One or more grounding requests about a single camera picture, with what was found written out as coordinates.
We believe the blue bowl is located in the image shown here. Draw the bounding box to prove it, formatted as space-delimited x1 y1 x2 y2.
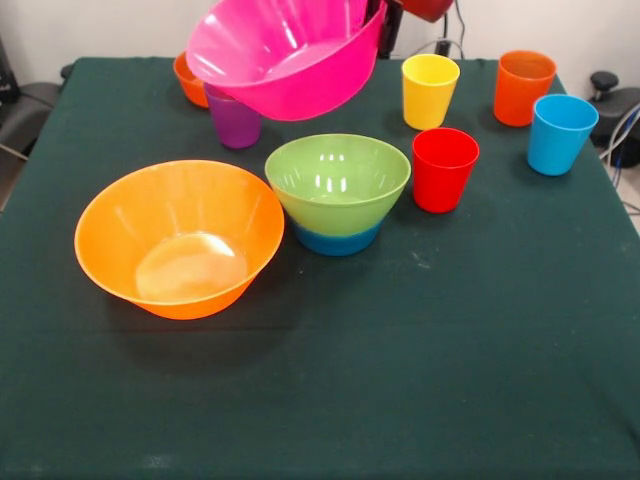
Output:
292 222 386 258

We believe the orange cup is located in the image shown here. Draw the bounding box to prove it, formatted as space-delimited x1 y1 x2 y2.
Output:
493 49 558 128

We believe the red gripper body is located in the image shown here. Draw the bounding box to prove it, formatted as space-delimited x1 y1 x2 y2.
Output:
402 0 455 24

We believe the blue cup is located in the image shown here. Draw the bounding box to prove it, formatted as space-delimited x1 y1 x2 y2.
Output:
526 94 600 177

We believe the black round base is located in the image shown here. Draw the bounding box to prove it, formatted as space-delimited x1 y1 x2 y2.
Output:
0 82 61 146
592 87 640 169

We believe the black equipment box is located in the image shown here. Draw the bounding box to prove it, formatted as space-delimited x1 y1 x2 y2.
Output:
0 34 21 101

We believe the large orange bowl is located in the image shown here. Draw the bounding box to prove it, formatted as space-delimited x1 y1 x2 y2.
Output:
73 159 286 321

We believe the purple cup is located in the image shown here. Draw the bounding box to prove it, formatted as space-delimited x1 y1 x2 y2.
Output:
203 82 263 150

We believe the small dark orange bowl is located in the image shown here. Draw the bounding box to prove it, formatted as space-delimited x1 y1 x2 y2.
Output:
173 52 210 109

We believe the white cable bundle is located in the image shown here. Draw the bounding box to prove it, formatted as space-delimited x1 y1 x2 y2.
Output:
598 102 640 171

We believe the dark green table cloth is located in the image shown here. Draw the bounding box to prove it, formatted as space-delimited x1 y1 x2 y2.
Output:
0 55 640 480

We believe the yellow cup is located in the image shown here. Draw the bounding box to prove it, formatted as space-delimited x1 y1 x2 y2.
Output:
401 53 461 131

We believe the large pink bowl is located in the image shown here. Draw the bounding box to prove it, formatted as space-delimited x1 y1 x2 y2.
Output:
184 0 388 123

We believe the green bowl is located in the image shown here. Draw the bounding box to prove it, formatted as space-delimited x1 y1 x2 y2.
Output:
264 133 412 232

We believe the black hanging cable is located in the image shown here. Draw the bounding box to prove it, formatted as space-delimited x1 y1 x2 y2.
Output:
452 0 469 59

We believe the red cup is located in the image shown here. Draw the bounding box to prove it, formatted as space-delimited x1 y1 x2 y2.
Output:
411 127 481 215

